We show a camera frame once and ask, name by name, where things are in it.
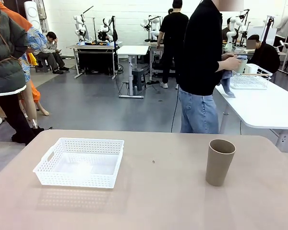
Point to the person left hand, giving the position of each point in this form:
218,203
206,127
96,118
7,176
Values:
228,57

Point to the person right hand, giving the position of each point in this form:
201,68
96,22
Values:
233,64

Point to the pale green cup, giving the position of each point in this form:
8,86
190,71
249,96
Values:
242,67

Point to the blue cloth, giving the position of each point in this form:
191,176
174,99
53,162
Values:
226,83

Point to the tall brown cup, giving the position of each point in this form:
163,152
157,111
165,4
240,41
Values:
218,167

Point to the white perforated plastic basket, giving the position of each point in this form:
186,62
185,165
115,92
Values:
86,179

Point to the person right forearm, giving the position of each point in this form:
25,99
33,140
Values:
222,66

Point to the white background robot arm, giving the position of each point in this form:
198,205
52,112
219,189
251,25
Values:
105,28
153,31
232,33
79,28

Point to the person in black sweater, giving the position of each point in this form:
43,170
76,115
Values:
201,48

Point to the seated person black sweater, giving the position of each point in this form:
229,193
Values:
266,56

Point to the large white table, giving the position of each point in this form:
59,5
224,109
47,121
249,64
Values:
266,107

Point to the standing person black clothes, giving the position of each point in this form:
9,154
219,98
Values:
172,36

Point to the person in grey hoodie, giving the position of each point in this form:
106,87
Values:
285,26

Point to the black power strip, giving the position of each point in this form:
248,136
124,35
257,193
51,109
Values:
153,82

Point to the grey plastic stool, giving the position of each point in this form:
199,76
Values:
138,76

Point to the small white desk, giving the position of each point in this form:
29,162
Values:
132,49

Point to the wood-top desk black panel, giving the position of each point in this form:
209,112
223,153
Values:
91,47

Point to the seated person grey shirt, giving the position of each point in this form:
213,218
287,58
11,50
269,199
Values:
49,49

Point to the dark low stool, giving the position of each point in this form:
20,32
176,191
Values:
42,67

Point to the mannequin in orange clothes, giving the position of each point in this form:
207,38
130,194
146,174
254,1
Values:
34,38

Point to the white tower fan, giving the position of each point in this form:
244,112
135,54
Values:
33,16

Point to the person in green vest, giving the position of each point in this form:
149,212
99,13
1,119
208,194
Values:
7,60

